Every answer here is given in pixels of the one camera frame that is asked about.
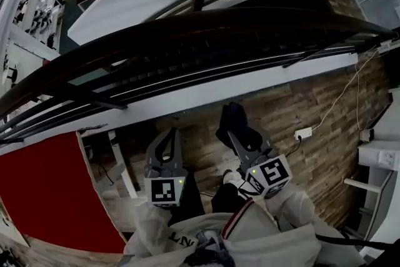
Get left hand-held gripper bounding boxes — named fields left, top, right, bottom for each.
left=143, top=128, right=189, bottom=209

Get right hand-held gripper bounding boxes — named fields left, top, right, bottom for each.
left=226, top=124, right=293, bottom=199

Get dark blue cloth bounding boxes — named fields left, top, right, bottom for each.
left=215, top=101, right=264, bottom=153

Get dark wooden railing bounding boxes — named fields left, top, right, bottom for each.
left=0, top=7, right=400, bottom=148

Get person's left forearm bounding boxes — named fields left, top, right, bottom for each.
left=122, top=201, right=172, bottom=261

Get person's right forearm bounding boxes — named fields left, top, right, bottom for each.
left=263, top=182, right=367, bottom=267

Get person's white shoe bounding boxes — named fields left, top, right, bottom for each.
left=222, top=169, right=244, bottom=186

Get white power strip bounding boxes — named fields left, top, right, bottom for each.
left=294, top=126, right=314, bottom=142

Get person's black trousers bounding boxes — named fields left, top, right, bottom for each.
left=169, top=169, right=248, bottom=226

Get person's white printed jacket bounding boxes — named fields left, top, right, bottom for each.
left=122, top=196, right=323, bottom=267

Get red covered table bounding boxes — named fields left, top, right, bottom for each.
left=0, top=129, right=139, bottom=256

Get white power socket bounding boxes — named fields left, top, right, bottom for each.
left=377, top=149, right=400, bottom=171

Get white desk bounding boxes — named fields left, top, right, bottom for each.
left=342, top=96, right=400, bottom=261

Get black round stool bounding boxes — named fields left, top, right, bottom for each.
left=6, top=66, right=19, bottom=83

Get black plug cable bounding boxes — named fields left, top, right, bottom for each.
left=285, top=135, right=303, bottom=158

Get white cable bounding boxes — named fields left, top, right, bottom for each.
left=311, top=46, right=381, bottom=133
left=355, top=49, right=376, bottom=133

